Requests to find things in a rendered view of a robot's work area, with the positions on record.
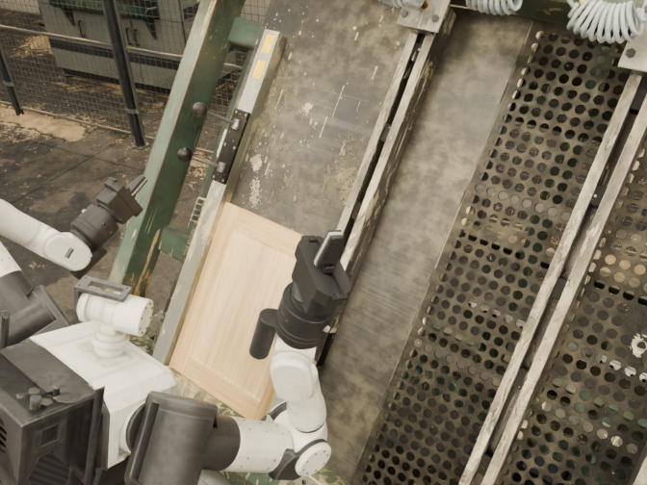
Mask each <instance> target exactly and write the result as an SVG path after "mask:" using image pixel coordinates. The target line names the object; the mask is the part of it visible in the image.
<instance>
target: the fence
mask: <svg viewBox="0 0 647 485"><path fill-rule="evenodd" d="M266 34H271V35H275V37H274V40H273V43H272V48H271V51H270V53H269V54H267V53H263V52H261V49H262V46H263V43H264V40H265V37H266ZM286 41H287V38H286V37H285V36H283V35H282V34H281V33H279V32H276V31H272V30H268V29H265V31H264V34H263V36H262V39H261V42H260V45H259V48H258V51H257V54H256V56H255V59H254V62H253V65H252V68H251V70H250V73H249V76H248V79H247V81H246V86H245V89H244V92H243V95H242V98H241V101H240V104H239V107H238V109H239V110H242V111H245V112H248V113H250V117H249V120H248V122H247V125H246V129H245V132H244V135H243V138H242V141H241V143H240V146H239V149H238V152H237V155H236V158H235V161H234V163H233V166H232V168H231V171H230V174H229V177H228V180H227V183H226V185H224V184H222V183H219V182H217V181H214V180H213V182H212V185H211V187H210V190H209V192H208V195H207V198H206V201H205V204H204V207H203V210H202V213H201V215H200V218H199V221H198V224H197V226H196V229H195V232H194V237H193V239H192V242H191V245H190V248H189V251H188V254H187V257H186V260H185V263H184V266H183V267H182V270H181V273H180V276H179V279H178V282H177V285H176V288H175V291H174V293H173V296H172V299H171V302H170V305H169V307H168V312H167V315H166V318H165V320H164V323H163V326H162V329H161V332H160V335H159V338H158V341H157V344H156V345H155V348H154V351H153V354H152V357H153V358H154V359H156V360H157V361H159V362H160V363H161V364H163V365H164V366H168V365H169V362H170V359H171V357H172V354H173V351H174V349H175V346H176V343H177V340H178V338H179V335H180V332H181V329H182V326H183V323H184V320H185V318H186V315H187V313H188V310H189V307H190V304H191V301H192V298H193V296H194V291H195V288H196V285H197V282H198V279H199V277H200V274H201V272H202V269H203V266H204V263H205V260H206V258H207V255H208V252H209V249H210V246H211V243H212V240H213V238H214V236H215V233H216V230H217V227H218V224H219V221H220V217H221V214H222V211H223V208H224V205H225V202H230V201H231V198H232V195H233V192H234V190H235V187H236V184H237V182H238V179H239V176H240V173H241V170H242V167H243V165H244V162H245V159H246V154H247V151H248V149H249V147H250V144H251V141H252V138H253V135H254V132H255V129H256V127H257V124H258V121H259V118H260V115H261V113H262V110H263V108H264V105H265V102H266V99H267V96H268V93H269V90H270V88H271V85H272V80H273V77H274V74H275V71H276V70H277V67H278V64H279V61H280V58H281V55H282V53H283V50H284V47H285V44H286ZM257 60H262V61H266V64H265V67H264V70H263V73H262V75H261V78H260V80H258V79H255V78H252V74H253V71H254V68H255V66H256V63H257Z"/></svg>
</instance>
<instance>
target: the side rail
mask: <svg viewBox="0 0 647 485"><path fill-rule="evenodd" d="M245 1H246V0H201V1H200V4H199V7H198V10H197V13H196V16H195V19H194V24H193V27H192V29H191V32H190V35H189V38H188V41H187V44H186V47H185V50H184V53H183V56H182V59H181V62H180V65H179V67H178V70H177V73H176V76H175V79H174V82H173V85H172V88H171V91H170V95H169V98H168V103H167V105H166V108H165V111H164V114H163V117H162V120H161V123H160V126H159V129H158V132H157V135H156V138H155V141H154V143H153V146H152V149H151V152H150V155H149V158H148V161H147V164H146V167H145V170H144V173H143V176H145V178H146V179H147V180H148V181H147V182H146V183H145V185H144V186H143V187H142V188H141V189H140V191H139V192H138V193H137V195H136V198H135V199H136V200H137V202H138V203H139V204H140V205H141V207H142V208H143V210H142V212H141V213H140V214H139V215H138V216H137V217H134V216H132V217H131V218H130V219H129V220H128V221H127V224H126V227H125V230H124V233H123V236H122V239H121V242H120V245H119V248H118V252H117V255H116V259H115V262H114V265H113V268H112V271H111V274H110V277H109V280H108V281H110V282H114V283H118V284H121V285H125V286H129V287H132V292H131V293H130V294H131V295H135V296H139V297H143V298H144V297H145V294H146V291H147V288H148V286H149V283H150V280H151V277H152V274H153V271H154V269H155V266H156V263H157V260H158V257H159V254H160V251H161V250H159V249H158V248H157V247H158V243H159V240H160V238H161V235H162V233H163V230H164V227H165V226H169V224H170V221H171V218H172V215H173V212H174V209H175V206H176V203H177V200H178V197H179V194H180V192H181V189H182V187H183V184H184V181H185V178H186V175H187V172H188V169H189V166H190V163H191V160H192V159H190V160H189V161H188V162H181V161H180V160H179V159H178V157H177V152H178V150H179V149H180V148H182V147H188V148H189V149H190V150H191V151H192V153H193V154H194V150H195V147H196V144H197V141H198V139H199V136H200V133H201V130H202V127H203V124H204V121H205V118H206V116H204V117H197V116H195V115H194V113H193V105H194V104H195V103H197V102H202V103H204V104H205V105H206V107H207V110H209V107H210V104H211V101H212V98H213V95H214V92H215V89H216V87H217V84H218V81H219V78H220V74H221V71H222V68H223V65H224V62H225V59H226V56H227V53H228V50H229V47H230V44H229V43H228V37H229V34H230V31H231V28H232V25H233V22H234V19H235V17H240V16H241V13H242V10H243V7H244V4H245Z"/></svg>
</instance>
